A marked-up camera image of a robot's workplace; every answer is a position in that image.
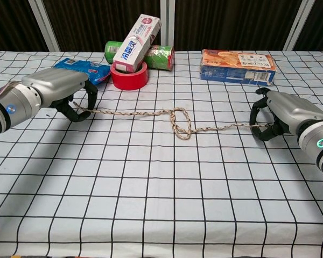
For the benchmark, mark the green cylindrical snack can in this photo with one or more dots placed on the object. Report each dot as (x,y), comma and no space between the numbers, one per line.
(161,57)

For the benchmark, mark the white black checkered tablecloth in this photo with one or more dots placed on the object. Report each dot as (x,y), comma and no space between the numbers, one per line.
(150,188)

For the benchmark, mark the grey partition frame post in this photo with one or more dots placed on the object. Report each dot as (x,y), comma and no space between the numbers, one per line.
(167,16)
(297,27)
(44,27)

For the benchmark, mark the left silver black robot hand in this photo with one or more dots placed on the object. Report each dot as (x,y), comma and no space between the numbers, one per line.
(56,83)

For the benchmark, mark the white toothpaste box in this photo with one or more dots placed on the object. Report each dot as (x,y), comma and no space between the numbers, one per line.
(136,43)

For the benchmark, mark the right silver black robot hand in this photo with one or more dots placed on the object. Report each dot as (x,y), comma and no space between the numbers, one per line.
(293,110)

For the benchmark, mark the orange blue biscuit box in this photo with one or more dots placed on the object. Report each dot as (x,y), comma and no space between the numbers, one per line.
(231,70)

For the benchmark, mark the dark ribbed partition panel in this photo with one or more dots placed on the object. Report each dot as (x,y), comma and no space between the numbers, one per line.
(320,27)
(10,24)
(231,24)
(97,21)

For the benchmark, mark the red tape roll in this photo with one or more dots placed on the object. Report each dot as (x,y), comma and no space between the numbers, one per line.
(127,80)

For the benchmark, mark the blue snack bag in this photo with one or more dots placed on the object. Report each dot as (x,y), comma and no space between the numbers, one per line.
(94,68)

